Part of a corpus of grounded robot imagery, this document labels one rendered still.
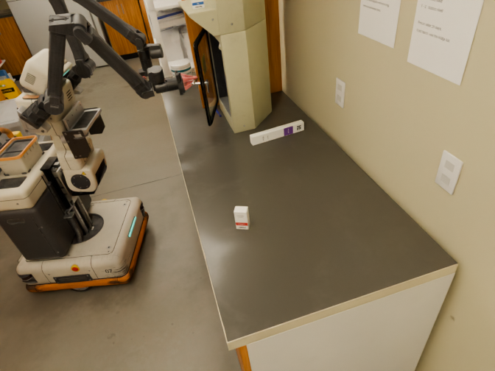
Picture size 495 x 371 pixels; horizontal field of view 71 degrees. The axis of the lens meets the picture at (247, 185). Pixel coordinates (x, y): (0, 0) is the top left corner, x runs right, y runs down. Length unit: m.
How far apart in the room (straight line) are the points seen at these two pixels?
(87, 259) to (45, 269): 0.26
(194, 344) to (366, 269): 1.23
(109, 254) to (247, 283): 1.35
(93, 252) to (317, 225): 1.52
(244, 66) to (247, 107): 0.20
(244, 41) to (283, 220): 0.80
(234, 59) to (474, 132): 1.00
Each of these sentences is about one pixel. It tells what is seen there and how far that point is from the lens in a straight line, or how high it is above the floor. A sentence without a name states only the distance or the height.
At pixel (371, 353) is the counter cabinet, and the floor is 0.57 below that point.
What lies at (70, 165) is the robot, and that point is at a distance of 2.10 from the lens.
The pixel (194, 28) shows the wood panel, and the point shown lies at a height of 1.37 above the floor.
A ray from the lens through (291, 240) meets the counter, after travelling 1.17.
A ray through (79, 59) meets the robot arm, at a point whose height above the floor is 1.29.
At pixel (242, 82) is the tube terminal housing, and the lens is 1.68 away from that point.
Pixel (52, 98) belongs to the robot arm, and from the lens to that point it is 1.73.
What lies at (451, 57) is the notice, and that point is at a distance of 1.08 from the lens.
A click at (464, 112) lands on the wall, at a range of 1.07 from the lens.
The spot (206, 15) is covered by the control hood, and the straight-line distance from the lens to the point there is 1.57.
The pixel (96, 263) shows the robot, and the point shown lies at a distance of 2.31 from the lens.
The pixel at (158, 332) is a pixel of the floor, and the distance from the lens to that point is 2.19.
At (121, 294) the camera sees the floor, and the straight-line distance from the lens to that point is 2.43.
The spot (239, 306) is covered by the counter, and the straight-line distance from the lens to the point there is 1.03.
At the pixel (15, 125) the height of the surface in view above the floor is 0.63.
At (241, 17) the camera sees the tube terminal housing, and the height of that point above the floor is 1.46.
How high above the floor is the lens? 1.80
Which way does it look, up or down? 38 degrees down
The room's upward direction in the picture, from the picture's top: 7 degrees counter-clockwise
